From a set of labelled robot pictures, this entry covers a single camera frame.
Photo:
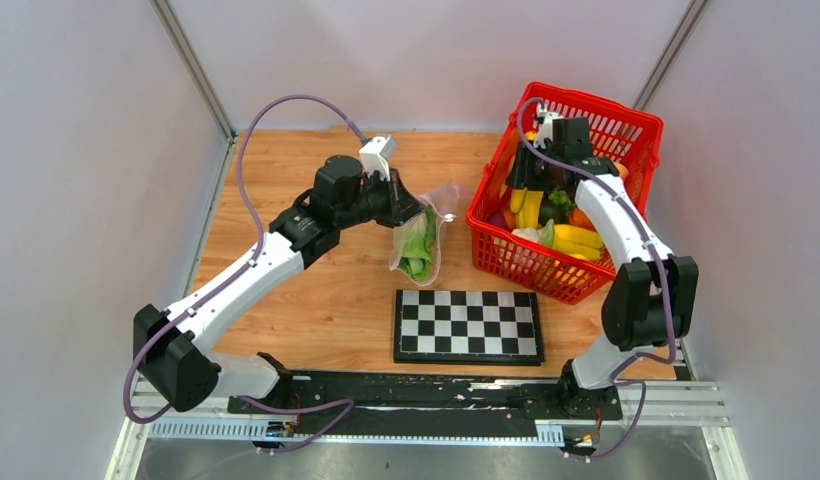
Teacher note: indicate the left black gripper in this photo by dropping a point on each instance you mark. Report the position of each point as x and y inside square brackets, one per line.
[401, 204]

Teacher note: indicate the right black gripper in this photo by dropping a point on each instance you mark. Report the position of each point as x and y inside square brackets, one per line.
[519, 176]

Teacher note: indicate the clear zip top bag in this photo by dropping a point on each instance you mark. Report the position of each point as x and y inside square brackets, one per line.
[449, 202]

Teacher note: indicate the green napa cabbage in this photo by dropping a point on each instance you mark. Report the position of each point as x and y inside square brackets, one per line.
[414, 246]

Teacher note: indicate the red plastic basket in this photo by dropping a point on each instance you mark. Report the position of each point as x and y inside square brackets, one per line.
[630, 138]

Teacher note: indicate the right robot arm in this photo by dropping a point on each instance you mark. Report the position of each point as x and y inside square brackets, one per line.
[650, 302]

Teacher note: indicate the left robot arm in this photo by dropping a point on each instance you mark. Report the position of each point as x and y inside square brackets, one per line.
[174, 347]

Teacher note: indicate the green grapes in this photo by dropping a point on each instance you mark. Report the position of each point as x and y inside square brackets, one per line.
[561, 202]

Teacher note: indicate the red orange fruit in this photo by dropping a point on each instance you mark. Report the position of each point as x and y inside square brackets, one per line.
[579, 219]

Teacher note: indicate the yellow banana bunch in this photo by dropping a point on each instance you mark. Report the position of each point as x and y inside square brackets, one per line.
[574, 240]
[525, 204]

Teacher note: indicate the black white checkerboard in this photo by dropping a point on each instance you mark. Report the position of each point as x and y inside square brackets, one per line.
[467, 328]

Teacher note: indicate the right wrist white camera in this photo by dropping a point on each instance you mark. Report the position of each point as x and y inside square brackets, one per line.
[545, 135]

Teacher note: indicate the wrist white camera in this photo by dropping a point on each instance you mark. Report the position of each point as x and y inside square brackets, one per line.
[375, 155]
[545, 135]

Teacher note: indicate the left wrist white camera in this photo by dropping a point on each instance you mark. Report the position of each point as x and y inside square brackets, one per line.
[375, 155]

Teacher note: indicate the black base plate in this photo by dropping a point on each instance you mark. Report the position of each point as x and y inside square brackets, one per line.
[415, 405]

